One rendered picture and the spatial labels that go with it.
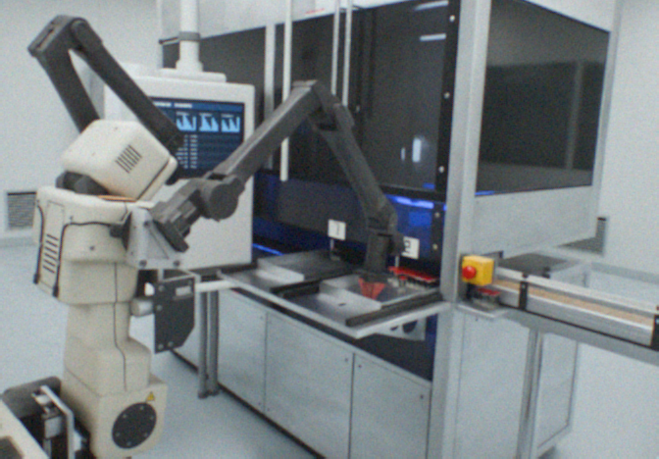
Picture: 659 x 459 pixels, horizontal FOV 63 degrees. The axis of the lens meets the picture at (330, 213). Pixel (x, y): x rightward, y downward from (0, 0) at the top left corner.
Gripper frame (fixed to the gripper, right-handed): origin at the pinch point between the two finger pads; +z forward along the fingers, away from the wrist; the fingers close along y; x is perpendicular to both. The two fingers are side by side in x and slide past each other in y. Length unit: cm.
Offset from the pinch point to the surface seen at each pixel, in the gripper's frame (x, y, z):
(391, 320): -10.6, -1.2, 2.0
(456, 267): -12.3, 22.8, -13.9
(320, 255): 53, 28, -5
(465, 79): -11, 13, -68
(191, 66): 93, -19, -69
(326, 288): 16.9, -1.1, -0.1
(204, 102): 88, -14, -56
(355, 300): 3.9, -1.1, 0.3
